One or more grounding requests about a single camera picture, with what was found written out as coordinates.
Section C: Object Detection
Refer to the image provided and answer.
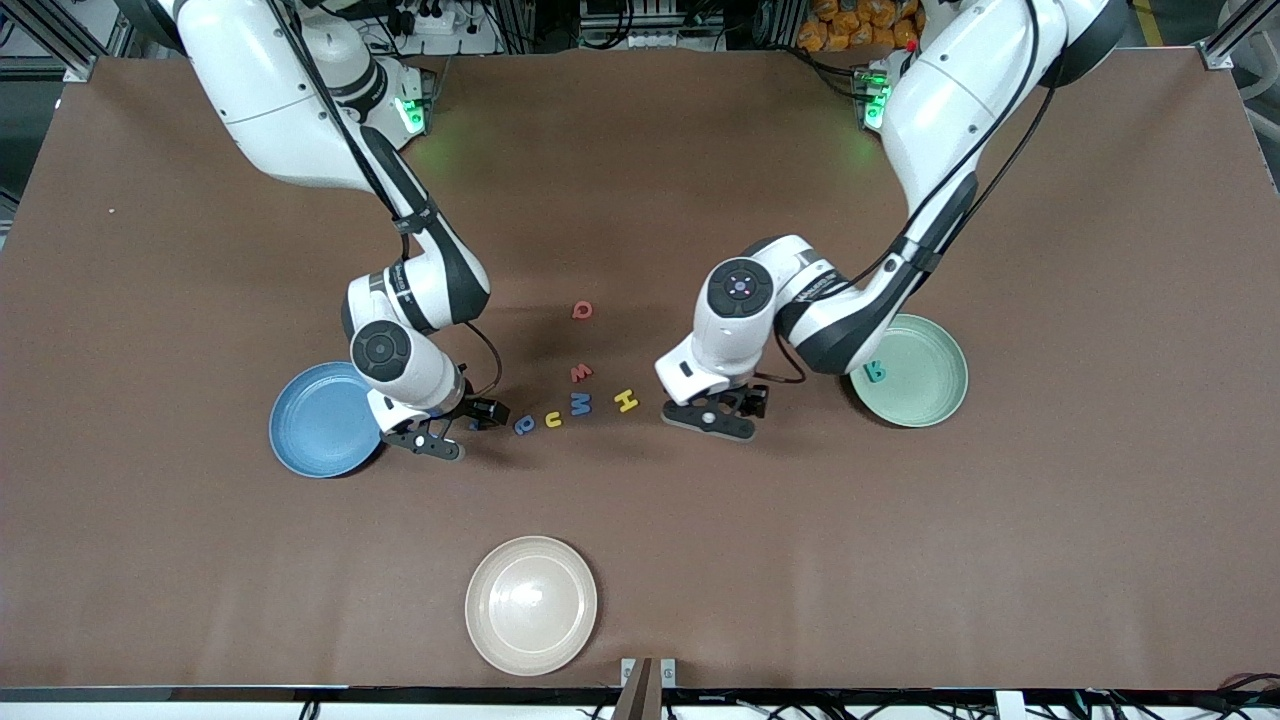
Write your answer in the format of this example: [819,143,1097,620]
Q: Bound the blue plate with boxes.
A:
[268,361,387,479]

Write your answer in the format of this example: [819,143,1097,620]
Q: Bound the green plate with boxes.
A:
[848,314,969,429]

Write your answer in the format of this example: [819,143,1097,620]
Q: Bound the beige plate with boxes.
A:
[465,536,599,677]

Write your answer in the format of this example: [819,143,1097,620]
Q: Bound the brown table cover mat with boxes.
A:
[0,48,1280,693]

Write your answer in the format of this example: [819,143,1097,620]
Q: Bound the metal equipment rack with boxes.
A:
[578,0,726,49]

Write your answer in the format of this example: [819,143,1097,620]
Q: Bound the orange objects pile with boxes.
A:
[798,0,926,53]

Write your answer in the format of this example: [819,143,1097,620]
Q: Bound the white power strip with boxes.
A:
[385,0,461,37]

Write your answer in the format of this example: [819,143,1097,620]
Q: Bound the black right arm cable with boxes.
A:
[270,0,502,399]

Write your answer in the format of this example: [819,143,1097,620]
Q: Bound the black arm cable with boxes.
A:
[270,0,502,399]
[755,0,1063,389]

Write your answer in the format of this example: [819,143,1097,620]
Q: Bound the metal bracket with brown post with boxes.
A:
[612,656,678,720]

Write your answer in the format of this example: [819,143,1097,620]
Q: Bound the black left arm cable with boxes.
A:
[755,0,1063,389]

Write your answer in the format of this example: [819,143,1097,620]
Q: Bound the aluminium frame profile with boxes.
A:
[1203,0,1269,71]
[0,0,103,83]

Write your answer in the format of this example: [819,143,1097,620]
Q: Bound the black cable bundle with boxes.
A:
[1080,674,1280,720]

